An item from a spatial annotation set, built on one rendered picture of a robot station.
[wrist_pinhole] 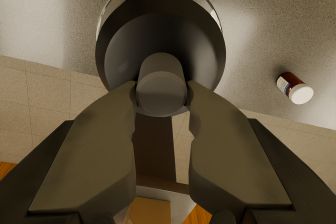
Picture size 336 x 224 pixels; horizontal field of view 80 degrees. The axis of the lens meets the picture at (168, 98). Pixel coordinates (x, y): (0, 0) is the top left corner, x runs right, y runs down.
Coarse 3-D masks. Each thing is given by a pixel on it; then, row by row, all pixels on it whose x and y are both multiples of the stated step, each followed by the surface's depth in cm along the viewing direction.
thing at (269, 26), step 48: (0, 0) 35; (48, 0) 35; (96, 0) 35; (240, 0) 36; (288, 0) 36; (0, 48) 39; (48, 48) 40; (240, 48) 41; (288, 48) 41; (240, 96) 47
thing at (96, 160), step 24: (120, 96) 10; (96, 120) 8; (120, 120) 8; (72, 144) 7; (96, 144) 7; (120, 144) 7; (72, 168) 6; (96, 168) 6; (120, 168) 6; (48, 192) 6; (72, 192) 6; (96, 192) 6; (120, 192) 6
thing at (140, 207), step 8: (136, 200) 65; (144, 200) 66; (152, 200) 67; (160, 200) 68; (128, 208) 69; (136, 208) 63; (144, 208) 64; (152, 208) 65; (160, 208) 66; (168, 208) 66; (128, 216) 64; (136, 216) 61; (144, 216) 62; (152, 216) 63; (160, 216) 64; (168, 216) 64
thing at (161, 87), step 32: (128, 0) 12; (160, 0) 12; (192, 0) 12; (128, 32) 12; (160, 32) 12; (192, 32) 12; (96, 64) 14; (128, 64) 13; (160, 64) 11; (192, 64) 13; (224, 64) 14; (160, 96) 11
